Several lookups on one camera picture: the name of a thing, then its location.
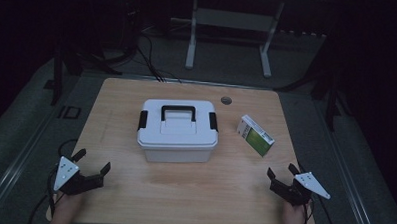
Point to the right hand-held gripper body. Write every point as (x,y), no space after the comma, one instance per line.
(300,189)

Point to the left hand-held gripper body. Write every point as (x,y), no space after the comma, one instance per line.
(71,179)

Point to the person's right hand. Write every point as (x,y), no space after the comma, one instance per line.
(294,219)

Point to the person's left hand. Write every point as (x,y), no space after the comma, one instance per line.
(66,210)

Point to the green and white medicine box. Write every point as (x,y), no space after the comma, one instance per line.
(257,138)

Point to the grey round table grommet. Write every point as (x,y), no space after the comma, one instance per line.
(226,100)

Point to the black tripod stand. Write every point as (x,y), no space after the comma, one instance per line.
(331,83)
(71,59)

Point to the white metal stand frame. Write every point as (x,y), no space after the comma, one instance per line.
(229,19)

